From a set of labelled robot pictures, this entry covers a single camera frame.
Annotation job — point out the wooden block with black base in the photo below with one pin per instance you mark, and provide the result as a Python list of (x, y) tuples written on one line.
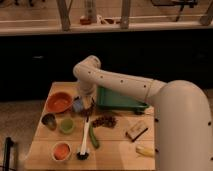
[(135, 131)]

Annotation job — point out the yellow banana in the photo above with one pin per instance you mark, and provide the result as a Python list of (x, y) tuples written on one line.
[(145, 151)]

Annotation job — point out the green cucumber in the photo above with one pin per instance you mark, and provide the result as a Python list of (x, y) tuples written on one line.
[(93, 138)]

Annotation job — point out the dark brown bowl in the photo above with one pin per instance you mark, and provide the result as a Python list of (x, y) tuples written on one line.
[(88, 106)]

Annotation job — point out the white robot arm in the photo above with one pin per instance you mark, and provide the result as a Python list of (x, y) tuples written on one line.
[(183, 128)]

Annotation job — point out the dark metal cup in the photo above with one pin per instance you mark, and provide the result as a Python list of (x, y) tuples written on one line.
[(49, 121)]

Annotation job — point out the red object on shelf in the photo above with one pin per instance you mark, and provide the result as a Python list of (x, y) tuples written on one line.
[(85, 20)]

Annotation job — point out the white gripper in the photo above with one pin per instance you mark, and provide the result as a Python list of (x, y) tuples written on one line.
[(85, 88)]

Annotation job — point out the green plastic tray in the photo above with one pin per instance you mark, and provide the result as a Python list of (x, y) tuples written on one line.
[(108, 99)]

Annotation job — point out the small green cup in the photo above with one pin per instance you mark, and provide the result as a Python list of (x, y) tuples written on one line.
[(66, 126)]

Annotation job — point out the black pole stand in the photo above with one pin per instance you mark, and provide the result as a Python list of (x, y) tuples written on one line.
[(6, 159)]

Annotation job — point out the red orange bowl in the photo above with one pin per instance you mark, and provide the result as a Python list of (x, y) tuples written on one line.
[(58, 102)]

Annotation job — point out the white bowl orange contents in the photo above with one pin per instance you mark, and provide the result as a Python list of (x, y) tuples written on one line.
[(61, 152)]

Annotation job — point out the brown grape bunch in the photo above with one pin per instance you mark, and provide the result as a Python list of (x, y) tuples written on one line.
[(106, 121)]

